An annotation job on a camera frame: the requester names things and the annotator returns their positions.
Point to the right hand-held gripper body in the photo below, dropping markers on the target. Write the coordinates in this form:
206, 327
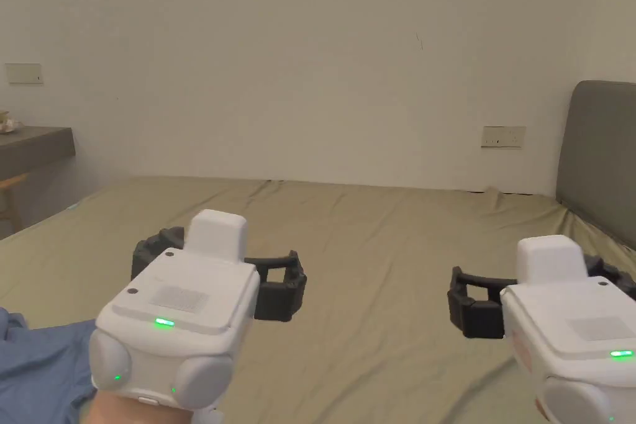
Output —
571, 324

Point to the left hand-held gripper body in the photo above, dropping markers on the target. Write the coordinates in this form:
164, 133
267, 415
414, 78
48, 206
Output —
184, 295

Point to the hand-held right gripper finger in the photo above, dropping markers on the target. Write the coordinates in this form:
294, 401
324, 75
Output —
613, 272
477, 319

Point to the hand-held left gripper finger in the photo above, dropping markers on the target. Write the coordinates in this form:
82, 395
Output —
154, 245
280, 300

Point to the person's left hand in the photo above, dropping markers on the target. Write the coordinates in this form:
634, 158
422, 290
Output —
129, 411

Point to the bed with olive green sheet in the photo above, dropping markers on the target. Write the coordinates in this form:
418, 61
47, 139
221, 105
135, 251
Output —
377, 245

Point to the grey padded headboard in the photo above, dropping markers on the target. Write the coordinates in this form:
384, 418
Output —
601, 161

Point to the blue garment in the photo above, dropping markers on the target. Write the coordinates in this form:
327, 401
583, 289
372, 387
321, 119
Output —
39, 364

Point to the grey wall-mounted desk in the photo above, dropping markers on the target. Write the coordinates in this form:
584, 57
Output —
35, 146

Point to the wall socket plate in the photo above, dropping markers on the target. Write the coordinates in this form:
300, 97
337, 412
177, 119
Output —
503, 137

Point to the wall switch plate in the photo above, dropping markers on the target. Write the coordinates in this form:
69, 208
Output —
24, 74

